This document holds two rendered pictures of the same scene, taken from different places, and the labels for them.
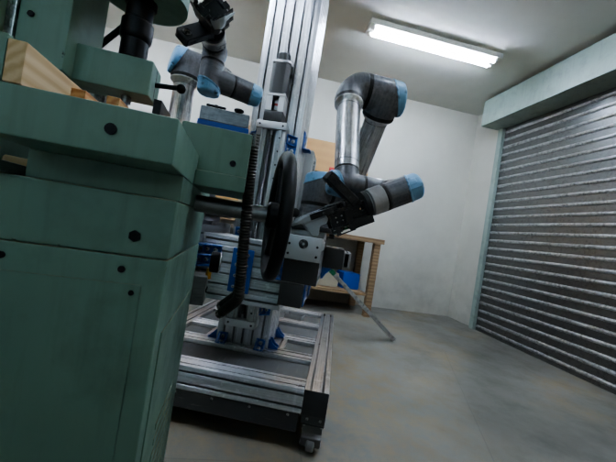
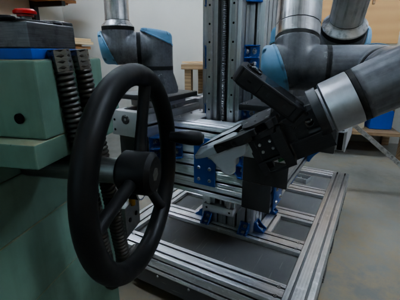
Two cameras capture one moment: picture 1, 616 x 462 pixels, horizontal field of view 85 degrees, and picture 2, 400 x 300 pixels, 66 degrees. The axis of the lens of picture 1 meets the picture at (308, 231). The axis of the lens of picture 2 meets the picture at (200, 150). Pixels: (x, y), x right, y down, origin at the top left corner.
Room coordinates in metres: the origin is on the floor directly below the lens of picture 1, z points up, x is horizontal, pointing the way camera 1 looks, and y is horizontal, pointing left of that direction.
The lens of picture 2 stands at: (0.43, -0.17, 0.97)
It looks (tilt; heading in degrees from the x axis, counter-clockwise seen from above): 18 degrees down; 24
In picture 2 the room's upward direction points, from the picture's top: straight up
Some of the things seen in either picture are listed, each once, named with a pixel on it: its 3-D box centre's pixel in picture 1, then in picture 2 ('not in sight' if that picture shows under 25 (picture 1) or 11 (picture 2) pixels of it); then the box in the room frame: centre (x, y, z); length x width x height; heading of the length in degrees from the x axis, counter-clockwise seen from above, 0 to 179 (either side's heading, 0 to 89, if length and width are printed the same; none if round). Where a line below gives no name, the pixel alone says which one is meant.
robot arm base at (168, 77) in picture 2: not in sight; (158, 78); (1.47, 0.48, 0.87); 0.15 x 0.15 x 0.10
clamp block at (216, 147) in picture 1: (216, 157); (33, 92); (0.72, 0.22, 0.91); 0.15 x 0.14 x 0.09; 12
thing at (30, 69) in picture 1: (109, 130); not in sight; (0.68, 0.43, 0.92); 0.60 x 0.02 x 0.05; 12
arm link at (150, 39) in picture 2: not in sight; (155, 47); (1.47, 0.49, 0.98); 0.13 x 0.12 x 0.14; 125
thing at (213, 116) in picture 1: (223, 124); (28, 36); (0.73, 0.22, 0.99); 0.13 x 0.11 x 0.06; 12
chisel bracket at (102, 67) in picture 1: (118, 81); not in sight; (0.68, 0.43, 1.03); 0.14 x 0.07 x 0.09; 102
